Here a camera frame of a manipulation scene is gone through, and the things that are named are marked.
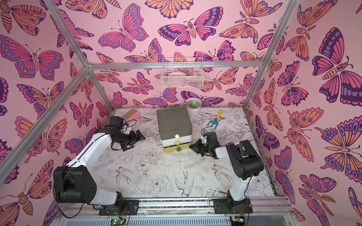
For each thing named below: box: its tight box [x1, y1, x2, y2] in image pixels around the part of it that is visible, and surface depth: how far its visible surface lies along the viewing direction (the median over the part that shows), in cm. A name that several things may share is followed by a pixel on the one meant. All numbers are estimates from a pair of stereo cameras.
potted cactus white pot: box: [184, 96, 202, 117], surface depth 111 cm
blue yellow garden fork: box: [206, 109, 224, 130], surface depth 114 cm
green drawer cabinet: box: [156, 105, 193, 154], surface depth 87 cm
